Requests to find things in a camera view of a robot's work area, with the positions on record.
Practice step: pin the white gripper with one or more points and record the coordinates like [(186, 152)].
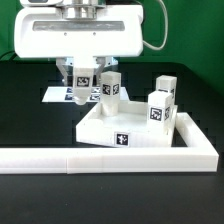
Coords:
[(43, 32)]

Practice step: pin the white square tabletop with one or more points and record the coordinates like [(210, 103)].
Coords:
[(127, 129)]

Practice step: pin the white sheet with AprilTags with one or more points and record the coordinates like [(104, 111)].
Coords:
[(64, 94)]

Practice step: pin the white L-shaped obstacle fence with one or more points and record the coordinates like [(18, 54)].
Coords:
[(198, 155)]

